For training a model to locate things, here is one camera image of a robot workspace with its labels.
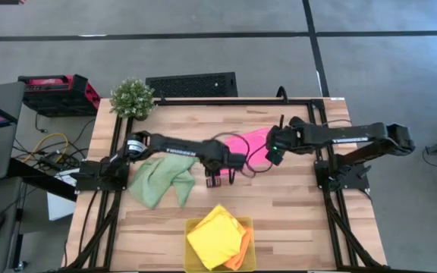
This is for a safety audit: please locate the small potted green plant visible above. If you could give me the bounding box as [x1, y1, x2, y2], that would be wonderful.
[109, 77, 156, 121]

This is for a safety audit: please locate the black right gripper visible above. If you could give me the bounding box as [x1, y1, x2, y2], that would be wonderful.
[266, 115, 307, 167]

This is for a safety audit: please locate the yellow cable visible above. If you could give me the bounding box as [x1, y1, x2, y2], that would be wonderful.
[23, 132, 70, 164]

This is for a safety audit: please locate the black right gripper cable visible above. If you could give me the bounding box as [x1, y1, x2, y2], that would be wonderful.
[245, 143, 276, 175]

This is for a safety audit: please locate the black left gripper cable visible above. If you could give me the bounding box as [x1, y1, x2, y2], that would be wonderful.
[210, 130, 250, 179]

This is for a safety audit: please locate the yellow microfiber towel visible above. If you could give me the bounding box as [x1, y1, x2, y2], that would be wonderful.
[186, 203, 248, 271]

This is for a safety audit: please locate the yellow translucent plastic tray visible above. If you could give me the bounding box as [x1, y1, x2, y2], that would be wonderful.
[184, 216, 257, 273]

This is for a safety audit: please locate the white paper sheet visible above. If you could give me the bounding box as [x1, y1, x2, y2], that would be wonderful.
[46, 168, 77, 221]

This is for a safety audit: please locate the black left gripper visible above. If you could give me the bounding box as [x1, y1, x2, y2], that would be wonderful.
[201, 139, 248, 189]

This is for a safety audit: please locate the green microfiber towel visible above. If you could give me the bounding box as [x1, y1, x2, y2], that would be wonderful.
[127, 154, 199, 209]

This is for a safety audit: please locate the pink microfiber towel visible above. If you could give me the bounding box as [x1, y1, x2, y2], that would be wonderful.
[220, 127, 275, 177]

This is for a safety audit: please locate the orange microfiber towel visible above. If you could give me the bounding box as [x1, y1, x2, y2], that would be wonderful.
[224, 226, 253, 271]

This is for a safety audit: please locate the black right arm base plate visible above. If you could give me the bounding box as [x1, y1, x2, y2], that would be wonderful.
[314, 158, 371, 191]

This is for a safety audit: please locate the black aluminium table frame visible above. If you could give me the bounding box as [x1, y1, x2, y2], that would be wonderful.
[62, 96, 388, 273]

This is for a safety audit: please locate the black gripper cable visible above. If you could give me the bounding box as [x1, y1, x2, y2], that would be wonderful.
[210, 130, 250, 179]
[245, 143, 276, 175]

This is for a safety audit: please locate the black curved hook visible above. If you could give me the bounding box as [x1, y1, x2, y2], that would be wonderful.
[275, 86, 290, 104]

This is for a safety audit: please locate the red and black case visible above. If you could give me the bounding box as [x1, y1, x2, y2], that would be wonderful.
[17, 74, 102, 118]

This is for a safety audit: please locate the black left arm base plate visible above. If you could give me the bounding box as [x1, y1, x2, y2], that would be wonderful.
[74, 161, 130, 193]

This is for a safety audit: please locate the black power strip with cables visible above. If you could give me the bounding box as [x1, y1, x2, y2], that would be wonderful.
[38, 149, 81, 171]

